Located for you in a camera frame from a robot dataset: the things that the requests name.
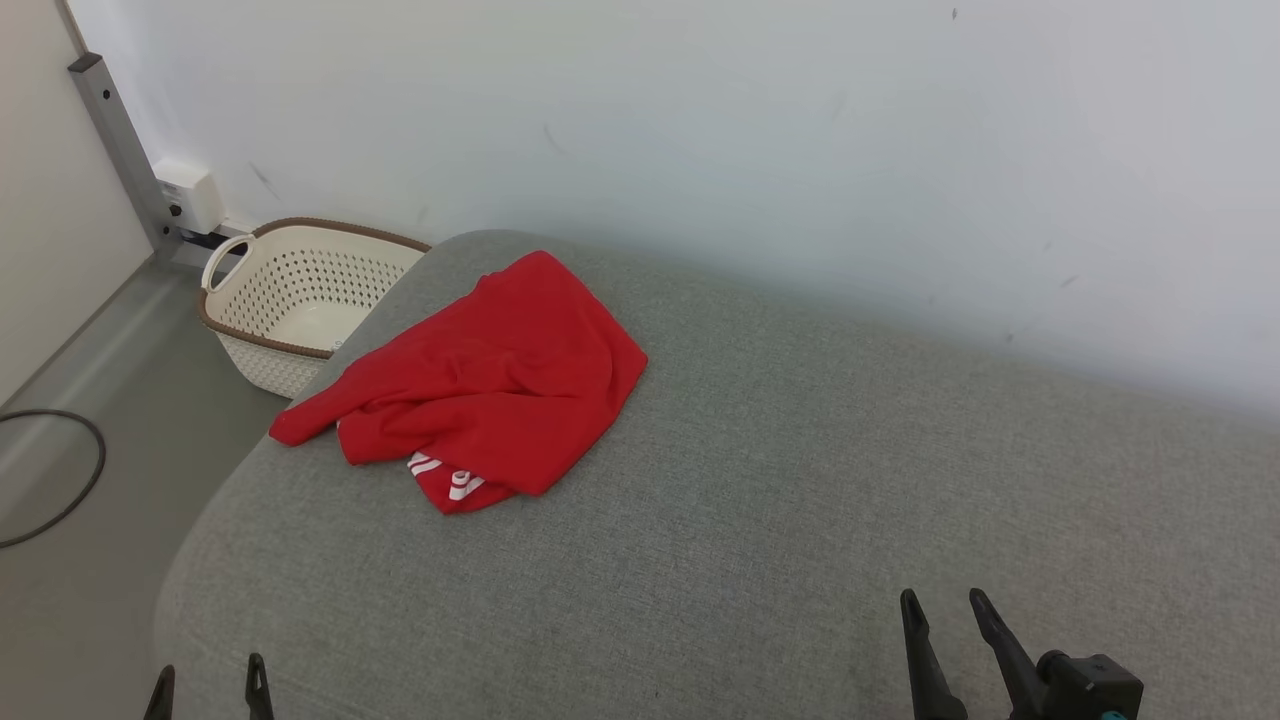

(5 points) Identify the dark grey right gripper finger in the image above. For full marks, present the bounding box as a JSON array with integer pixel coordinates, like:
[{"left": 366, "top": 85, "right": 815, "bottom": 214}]
[
  {"left": 900, "top": 588, "right": 969, "bottom": 720},
  {"left": 968, "top": 588, "right": 1051, "bottom": 720}
]

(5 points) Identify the red jersey with number 23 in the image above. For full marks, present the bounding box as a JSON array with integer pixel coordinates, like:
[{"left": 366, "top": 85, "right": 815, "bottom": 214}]
[{"left": 268, "top": 250, "right": 649, "bottom": 516}]

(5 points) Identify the grey fabric sofa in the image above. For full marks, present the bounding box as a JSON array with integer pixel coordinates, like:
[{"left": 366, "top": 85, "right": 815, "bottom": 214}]
[{"left": 153, "top": 228, "right": 1280, "bottom": 720}]

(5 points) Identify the cream perforated laundry basket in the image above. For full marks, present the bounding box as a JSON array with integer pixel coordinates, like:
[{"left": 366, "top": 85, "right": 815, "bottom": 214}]
[{"left": 197, "top": 217, "right": 433, "bottom": 399}]

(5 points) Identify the black cable loop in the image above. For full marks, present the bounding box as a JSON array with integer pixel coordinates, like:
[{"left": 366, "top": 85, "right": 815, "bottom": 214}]
[{"left": 0, "top": 408, "right": 107, "bottom": 549}]

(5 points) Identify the white wall socket box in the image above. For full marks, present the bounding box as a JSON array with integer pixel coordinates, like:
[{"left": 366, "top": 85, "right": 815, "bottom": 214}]
[{"left": 153, "top": 158, "right": 223, "bottom": 236}]

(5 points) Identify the grey metal post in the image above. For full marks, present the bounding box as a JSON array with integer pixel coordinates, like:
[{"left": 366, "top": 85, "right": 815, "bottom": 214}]
[{"left": 68, "top": 52, "right": 183, "bottom": 263}]

